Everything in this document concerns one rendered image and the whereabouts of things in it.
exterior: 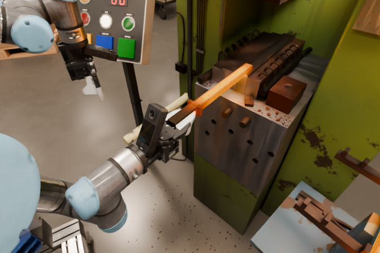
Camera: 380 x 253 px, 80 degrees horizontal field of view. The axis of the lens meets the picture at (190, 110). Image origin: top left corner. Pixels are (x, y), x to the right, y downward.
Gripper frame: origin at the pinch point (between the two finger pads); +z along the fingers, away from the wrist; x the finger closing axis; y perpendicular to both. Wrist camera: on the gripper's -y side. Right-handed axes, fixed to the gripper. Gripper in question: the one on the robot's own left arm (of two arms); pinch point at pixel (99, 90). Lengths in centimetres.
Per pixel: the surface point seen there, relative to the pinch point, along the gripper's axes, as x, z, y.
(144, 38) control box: -9.8, -11.2, -22.5
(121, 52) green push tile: -12.6, -6.1, -12.9
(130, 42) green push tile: -11.7, -10.1, -17.2
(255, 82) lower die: 29, -5, -48
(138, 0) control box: -16.7, -23.5, -24.2
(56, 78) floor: -183, 93, 32
